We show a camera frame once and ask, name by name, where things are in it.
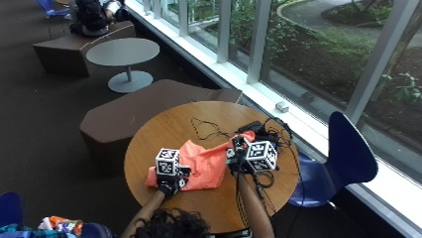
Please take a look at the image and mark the large brown bench seat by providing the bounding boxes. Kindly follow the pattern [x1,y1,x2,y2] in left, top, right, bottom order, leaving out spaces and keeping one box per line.
[78,78,243,168]

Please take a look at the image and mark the colourful patterned bag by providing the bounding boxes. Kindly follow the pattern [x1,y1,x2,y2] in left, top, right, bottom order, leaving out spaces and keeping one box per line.
[0,215,85,238]

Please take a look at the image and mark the person's left hand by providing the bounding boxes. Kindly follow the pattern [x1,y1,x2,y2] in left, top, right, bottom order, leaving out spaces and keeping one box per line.
[155,166,192,198]

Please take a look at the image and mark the dark blue chair back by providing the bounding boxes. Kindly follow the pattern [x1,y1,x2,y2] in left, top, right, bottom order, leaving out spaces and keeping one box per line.
[0,191,25,230]

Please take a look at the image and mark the right glove white marker cube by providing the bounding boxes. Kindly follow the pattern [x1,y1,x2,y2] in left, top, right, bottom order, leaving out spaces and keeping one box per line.
[243,140,279,173]

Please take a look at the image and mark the small brown bench seat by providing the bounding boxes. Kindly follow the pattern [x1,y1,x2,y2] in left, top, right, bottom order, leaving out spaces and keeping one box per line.
[31,20,137,78]

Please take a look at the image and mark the thin black cable loop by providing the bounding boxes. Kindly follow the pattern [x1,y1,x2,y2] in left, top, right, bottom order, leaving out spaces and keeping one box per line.
[190,117,232,141]

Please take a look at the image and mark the left glove white marker cube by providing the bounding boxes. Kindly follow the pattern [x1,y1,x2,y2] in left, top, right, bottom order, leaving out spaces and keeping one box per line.
[154,147,182,177]

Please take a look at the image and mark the blue chair with metal legs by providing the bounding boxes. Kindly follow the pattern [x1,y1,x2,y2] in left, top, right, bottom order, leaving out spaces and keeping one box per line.
[35,0,71,20]

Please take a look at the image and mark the black box device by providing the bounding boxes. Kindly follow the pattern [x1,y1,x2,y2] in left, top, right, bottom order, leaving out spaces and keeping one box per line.
[235,120,266,136]

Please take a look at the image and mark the orange cloth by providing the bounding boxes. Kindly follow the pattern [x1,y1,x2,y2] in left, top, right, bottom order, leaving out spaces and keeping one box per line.
[145,130,256,192]

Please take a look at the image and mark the small white box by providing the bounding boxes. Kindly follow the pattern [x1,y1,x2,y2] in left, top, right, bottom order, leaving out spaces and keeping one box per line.
[274,100,291,114]

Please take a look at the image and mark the glove white marker cube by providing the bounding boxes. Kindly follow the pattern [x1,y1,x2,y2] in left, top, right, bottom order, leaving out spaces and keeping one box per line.
[154,147,182,177]
[243,140,279,173]

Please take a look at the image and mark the blue shell chair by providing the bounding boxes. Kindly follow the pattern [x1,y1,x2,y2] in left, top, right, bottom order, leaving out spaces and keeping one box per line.
[286,110,379,209]

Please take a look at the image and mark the person's right hand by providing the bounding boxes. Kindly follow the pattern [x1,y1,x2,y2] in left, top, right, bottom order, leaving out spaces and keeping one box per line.
[224,134,255,175]

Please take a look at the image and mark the grey round pedestal table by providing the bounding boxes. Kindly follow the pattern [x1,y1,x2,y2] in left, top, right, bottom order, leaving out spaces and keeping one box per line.
[83,37,161,94]

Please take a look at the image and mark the tangled black cables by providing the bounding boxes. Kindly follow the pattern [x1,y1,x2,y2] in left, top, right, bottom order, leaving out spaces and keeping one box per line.
[251,116,306,212]

